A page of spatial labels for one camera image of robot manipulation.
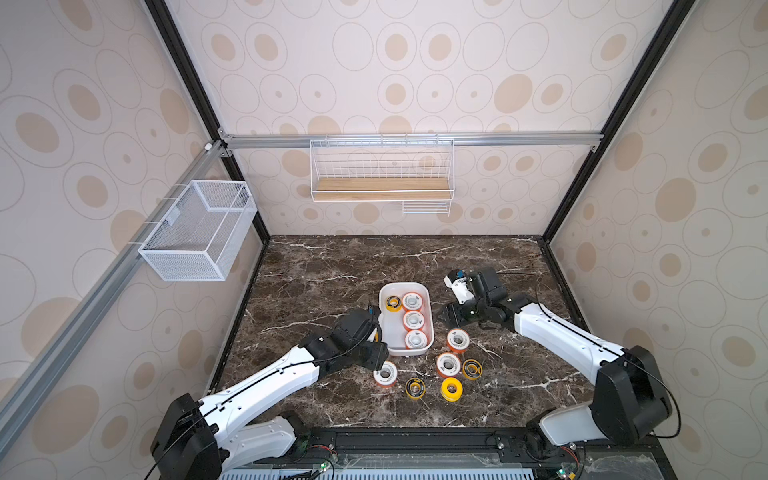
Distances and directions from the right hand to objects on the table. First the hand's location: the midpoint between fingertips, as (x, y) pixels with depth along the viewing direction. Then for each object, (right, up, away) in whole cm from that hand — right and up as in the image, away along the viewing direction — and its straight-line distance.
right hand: (442, 315), depth 85 cm
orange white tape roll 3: (-7, -8, +5) cm, 12 cm away
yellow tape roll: (+2, -21, -4) cm, 22 cm away
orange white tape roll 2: (-8, -3, +10) cm, 13 cm away
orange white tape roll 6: (+2, -14, +1) cm, 15 cm away
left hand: (-16, -8, -7) cm, 19 cm away
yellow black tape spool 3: (+8, -16, +1) cm, 18 cm away
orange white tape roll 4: (-16, -17, -2) cm, 23 cm away
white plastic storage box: (-14, -4, +10) cm, 18 cm away
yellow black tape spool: (-14, +1, +14) cm, 20 cm away
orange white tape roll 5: (+6, -9, +7) cm, 12 cm away
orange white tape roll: (-8, +2, +15) cm, 17 cm away
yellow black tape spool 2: (-8, -20, -2) cm, 22 cm away
